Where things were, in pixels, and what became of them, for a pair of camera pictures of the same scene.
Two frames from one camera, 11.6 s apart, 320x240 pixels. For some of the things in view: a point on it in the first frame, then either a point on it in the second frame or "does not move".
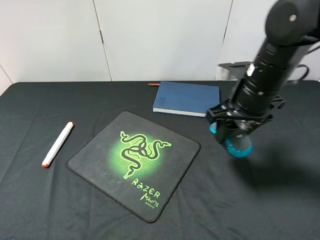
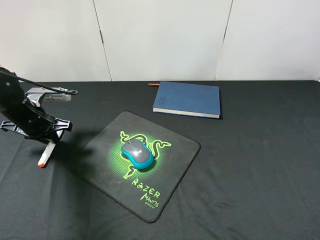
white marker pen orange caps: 58,144 to 46,154
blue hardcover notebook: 185,98 does not move
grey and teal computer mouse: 240,146 to 138,153
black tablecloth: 272,193 does not move
